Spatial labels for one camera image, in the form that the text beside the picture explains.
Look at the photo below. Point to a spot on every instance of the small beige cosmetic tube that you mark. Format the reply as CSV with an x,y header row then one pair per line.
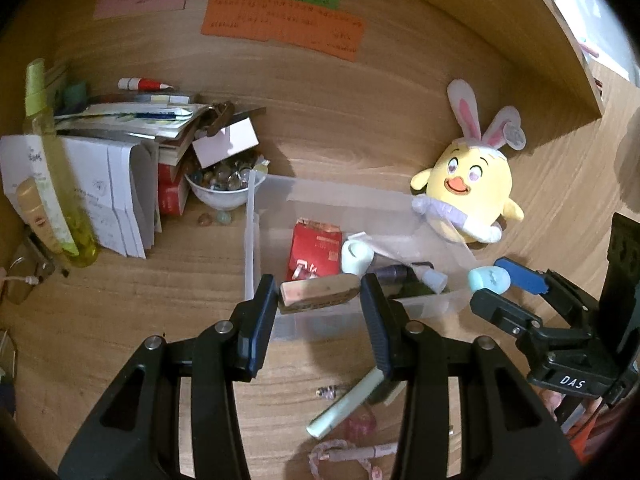
x,y
31,206

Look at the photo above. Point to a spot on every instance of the person's right hand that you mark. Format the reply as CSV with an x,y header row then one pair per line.
x,y
579,410

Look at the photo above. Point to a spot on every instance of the mint green tube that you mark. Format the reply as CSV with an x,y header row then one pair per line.
x,y
345,402

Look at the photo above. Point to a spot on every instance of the red packet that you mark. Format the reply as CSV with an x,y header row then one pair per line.
x,y
315,250

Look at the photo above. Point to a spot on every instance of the small pink-white cardboard box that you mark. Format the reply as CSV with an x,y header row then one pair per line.
x,y
228,141

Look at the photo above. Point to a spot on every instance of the stack of books papers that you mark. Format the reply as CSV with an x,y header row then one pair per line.
x,y
172,121

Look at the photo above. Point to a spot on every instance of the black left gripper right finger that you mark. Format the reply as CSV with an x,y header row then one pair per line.
x,y
507,433

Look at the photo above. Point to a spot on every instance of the black white-capped bottle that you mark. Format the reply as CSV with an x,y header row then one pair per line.
x,y
404,281

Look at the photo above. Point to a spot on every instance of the clear plastic storage bin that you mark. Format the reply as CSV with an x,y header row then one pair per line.
x,y
387,229

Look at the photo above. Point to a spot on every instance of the light blue oval case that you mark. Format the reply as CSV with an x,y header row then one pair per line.
x,y
493,278

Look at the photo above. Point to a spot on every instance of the red box by books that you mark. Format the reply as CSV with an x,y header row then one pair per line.
x,y
173,190

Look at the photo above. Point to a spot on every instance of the white folded paper stack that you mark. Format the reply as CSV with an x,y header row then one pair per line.
x,y
116,185

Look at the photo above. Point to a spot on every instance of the white bowl of trinkets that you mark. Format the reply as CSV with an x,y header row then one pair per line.
x,y
224,186

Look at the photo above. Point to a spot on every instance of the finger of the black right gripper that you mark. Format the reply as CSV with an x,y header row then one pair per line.
x,y
503,313
520,274

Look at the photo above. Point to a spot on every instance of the orange sticky note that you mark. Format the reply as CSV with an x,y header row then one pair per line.
x,y
299,24

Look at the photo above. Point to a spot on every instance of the wooden shelf board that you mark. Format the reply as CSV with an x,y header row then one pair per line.
x,y
534,35

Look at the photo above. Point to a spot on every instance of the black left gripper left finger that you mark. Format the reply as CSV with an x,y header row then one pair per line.
x,y
132,431

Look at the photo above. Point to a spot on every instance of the wooden brush block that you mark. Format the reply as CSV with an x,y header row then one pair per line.
x,y
318,293

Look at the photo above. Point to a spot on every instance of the yellow chick bunny plush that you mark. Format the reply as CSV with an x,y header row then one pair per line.
x,y
467,191

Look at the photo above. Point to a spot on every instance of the red white marker pen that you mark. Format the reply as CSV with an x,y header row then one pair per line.
x,y
142,85

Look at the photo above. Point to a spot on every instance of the yellow-green spray bottle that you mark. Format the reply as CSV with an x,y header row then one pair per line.
x,y
51,170

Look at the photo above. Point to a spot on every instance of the blue tape roll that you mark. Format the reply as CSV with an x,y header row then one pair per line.
x,y
356,254

